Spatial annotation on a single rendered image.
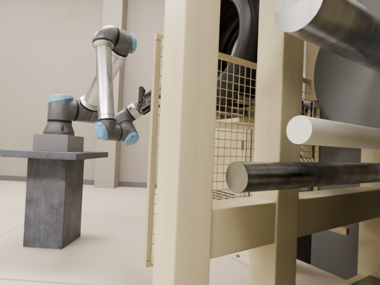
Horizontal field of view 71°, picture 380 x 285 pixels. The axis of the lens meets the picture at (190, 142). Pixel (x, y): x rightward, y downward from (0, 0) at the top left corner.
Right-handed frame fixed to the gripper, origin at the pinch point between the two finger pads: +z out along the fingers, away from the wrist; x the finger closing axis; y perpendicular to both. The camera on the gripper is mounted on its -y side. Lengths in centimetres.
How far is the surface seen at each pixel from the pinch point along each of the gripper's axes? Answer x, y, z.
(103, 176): -214, -103, -150
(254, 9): 36, 22, 49
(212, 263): -42, 91, -33
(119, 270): -16, 71, -73
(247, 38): 32, 30, 41
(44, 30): -131, -344, -113
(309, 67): 9, 46, 62
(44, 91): -166, -269, -166
